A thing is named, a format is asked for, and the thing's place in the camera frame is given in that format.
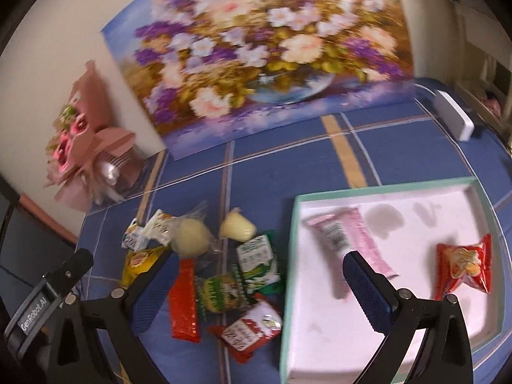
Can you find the teal rimmed white tray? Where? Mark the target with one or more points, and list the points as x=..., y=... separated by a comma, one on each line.
x=399, y=283

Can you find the white orange snack packet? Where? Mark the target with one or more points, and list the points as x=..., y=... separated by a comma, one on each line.
x=160, y=227

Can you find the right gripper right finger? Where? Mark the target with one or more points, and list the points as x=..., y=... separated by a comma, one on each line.
x=444, y=355

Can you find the round green cake packet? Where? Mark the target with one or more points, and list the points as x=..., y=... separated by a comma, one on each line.
x=221, y=293

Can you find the long red snack packet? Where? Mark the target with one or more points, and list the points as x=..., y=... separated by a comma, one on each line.
x=182, y=304

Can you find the red white milk biscuit packet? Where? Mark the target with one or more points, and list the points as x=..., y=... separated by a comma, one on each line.
x=253, y=330

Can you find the red crisps bag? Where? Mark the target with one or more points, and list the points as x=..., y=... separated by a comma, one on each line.
x=463, y=264

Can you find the clear round bun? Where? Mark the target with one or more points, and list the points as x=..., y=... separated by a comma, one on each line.
x=191, y=238

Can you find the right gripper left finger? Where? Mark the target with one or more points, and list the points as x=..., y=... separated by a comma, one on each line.
x=126, y=313

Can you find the pink wrapped flower bouquet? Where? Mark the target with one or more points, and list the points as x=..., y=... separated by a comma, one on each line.
x=89, y=159

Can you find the pink snack packet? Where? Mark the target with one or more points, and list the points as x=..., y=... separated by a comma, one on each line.
x=345, y=231

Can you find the white rectangular device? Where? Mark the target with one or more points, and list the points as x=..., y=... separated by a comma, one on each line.
x=454, y=117

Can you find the white wooden shelf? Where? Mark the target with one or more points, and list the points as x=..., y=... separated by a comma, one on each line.
x=483, y=73

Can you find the yellow jelly cup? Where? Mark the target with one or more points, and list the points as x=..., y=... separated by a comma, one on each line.
x=237, y=227

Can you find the white green cracker packet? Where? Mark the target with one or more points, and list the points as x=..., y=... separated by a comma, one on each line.
x=134, y=238

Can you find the green white biscuit packet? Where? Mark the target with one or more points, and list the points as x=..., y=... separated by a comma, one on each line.
x=259, y=266

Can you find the floral oil painting canvas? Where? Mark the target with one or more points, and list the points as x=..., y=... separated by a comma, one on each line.
x=211, y=71

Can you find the blue plaid tablecloth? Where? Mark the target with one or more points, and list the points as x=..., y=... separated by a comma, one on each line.
x=262, y=174

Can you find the yellow chips bag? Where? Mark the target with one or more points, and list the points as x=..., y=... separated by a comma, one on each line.
x=139, y=262

